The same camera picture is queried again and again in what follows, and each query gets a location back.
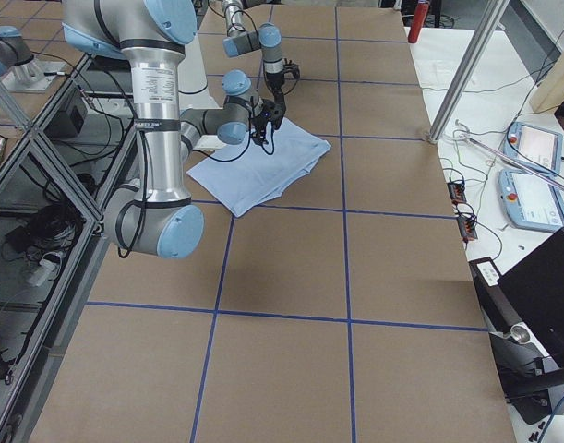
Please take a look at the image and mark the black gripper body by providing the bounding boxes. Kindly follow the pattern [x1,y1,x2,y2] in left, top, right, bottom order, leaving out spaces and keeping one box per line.
[263,58,301,111]
[250,99,282,138]

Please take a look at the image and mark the light blue t-shirt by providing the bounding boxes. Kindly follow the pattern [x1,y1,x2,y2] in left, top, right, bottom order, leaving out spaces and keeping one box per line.
[187,118,331,217]

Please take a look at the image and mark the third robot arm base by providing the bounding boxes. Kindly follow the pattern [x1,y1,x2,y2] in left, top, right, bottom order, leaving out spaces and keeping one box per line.
[0,25,63,93]

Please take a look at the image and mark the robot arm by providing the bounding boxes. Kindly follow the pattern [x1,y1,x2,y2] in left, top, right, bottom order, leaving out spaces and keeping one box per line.
[63,1,285,258]
[221,0,301,130]

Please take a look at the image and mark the red cylinder bottle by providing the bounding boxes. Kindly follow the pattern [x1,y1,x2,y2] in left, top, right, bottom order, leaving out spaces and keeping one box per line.
[407,0,430,44]

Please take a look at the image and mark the metal reacher grabber tool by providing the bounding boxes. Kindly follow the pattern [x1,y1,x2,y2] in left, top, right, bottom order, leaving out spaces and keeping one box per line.
[456,120,564,192]

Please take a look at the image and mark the orange terminal block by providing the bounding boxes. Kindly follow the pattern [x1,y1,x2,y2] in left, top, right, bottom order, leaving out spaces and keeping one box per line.
[447,180,478,244]

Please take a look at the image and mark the upper teach pendant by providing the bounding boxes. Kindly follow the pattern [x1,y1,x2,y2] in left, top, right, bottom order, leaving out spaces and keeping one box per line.
[503,122,562,174]

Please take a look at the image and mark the teach pendant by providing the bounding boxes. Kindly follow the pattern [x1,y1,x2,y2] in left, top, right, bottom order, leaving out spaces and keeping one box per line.
[503,122,562,174]
[498,169,564,233]

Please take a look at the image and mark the lower teach pendant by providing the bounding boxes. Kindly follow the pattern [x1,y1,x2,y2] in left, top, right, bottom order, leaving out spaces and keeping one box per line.
[498,169,564,233]

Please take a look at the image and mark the black monitor on stand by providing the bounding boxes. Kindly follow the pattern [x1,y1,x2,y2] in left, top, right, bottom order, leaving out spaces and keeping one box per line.
[469,228,564,425]

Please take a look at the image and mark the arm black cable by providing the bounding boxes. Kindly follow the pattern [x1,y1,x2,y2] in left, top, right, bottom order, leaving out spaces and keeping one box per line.
[117,99,278,259]

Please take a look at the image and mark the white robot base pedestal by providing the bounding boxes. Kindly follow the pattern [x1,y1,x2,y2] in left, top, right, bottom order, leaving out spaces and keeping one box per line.
[177,27,227,153]

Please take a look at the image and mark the aluminium frame rack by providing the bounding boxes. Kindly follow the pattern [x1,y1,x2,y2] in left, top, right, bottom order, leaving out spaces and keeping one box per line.
[0,54,135,442]

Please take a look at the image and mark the aluminium frame post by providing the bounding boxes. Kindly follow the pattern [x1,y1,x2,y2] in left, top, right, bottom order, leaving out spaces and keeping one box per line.
[426,0,510,145]

